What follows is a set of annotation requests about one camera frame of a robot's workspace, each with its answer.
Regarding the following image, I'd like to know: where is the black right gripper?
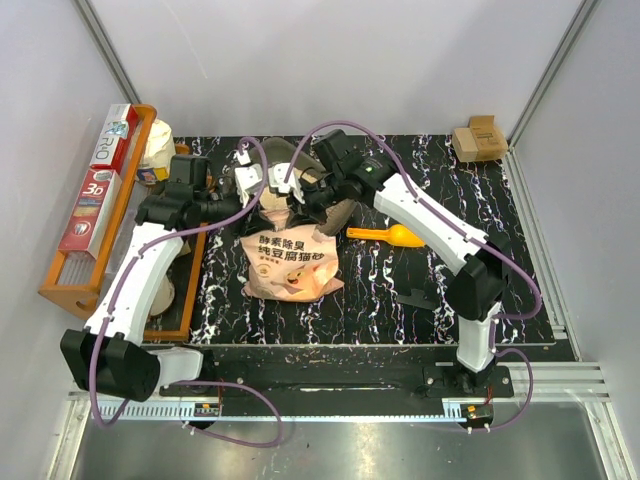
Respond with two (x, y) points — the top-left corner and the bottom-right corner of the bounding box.
(285, 170), (346, 229)

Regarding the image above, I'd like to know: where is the pink cat litter bag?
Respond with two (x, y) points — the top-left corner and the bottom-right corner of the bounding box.
(240, 192), (344, 302)

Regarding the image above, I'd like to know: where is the yellow plastic litter scoop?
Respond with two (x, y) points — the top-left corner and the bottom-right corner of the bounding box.
(346, 224), (426, 248)

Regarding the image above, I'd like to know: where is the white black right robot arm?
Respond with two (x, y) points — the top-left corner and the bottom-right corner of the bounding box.
(297, 129), (510, 396)

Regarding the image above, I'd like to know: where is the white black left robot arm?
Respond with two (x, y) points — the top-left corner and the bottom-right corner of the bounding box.
(60, 154), (242, 402)

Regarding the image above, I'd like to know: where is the grey plastic litter box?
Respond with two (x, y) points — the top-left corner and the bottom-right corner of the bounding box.
(230, 137), (356, 236)

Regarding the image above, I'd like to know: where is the red white toothpaste box lower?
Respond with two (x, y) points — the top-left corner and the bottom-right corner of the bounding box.
(58, 168), (121, 259)

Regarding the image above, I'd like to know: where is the red white toothpaste box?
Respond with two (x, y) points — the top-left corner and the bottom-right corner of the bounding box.
(58, 168), (121, 259)
(89, 104), (139, 174)

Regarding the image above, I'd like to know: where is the red white toothpaste box upper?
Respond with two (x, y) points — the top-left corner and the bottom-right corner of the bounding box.
(89, 104), (139, 174)

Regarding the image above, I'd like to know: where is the brown cardboard box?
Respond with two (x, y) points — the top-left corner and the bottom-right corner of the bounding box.
(452, 115), (508, 163)

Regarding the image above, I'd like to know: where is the white paper flour bag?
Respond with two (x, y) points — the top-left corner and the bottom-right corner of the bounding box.
(136, 119), (176, 186)

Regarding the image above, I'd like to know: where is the white round cup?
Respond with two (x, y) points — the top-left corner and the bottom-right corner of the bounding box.
(149, 276), (175, 317)

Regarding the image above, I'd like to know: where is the orange wooden tray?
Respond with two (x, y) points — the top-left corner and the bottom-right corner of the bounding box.
(142, 174), (209, 344)

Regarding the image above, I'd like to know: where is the black bag clip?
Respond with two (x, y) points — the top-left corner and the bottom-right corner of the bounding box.
(397, 289), (439, 311)

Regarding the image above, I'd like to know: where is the orange wooden rack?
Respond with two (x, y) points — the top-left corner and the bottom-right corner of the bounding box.
(39, 104), (157, 320)

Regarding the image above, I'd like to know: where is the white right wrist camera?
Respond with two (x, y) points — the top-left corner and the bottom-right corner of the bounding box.
(267, 162), (305, 204)

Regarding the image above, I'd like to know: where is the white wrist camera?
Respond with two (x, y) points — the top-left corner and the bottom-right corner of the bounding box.
(267, 162), (305, 204)
(234, 142), (268, 207)

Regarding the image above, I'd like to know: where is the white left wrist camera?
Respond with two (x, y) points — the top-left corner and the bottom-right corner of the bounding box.
(234, 142), (268, 207)

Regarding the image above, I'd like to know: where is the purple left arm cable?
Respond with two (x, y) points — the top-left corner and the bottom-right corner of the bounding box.
(89, 137), (284, 448)

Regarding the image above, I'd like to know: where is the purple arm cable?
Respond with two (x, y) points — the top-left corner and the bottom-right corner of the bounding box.
(282, 119), (544, 434)
(89, 137), (284, 448)

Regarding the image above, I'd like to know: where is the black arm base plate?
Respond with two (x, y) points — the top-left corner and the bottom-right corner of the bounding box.
(194, 345), (514, 400)

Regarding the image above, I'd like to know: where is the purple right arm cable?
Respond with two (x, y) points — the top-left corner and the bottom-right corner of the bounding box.
(282, 119), (544, 434)

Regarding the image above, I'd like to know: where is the aluminium rail frame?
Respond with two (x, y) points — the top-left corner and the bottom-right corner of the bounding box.
(59, 149), (640, 480)

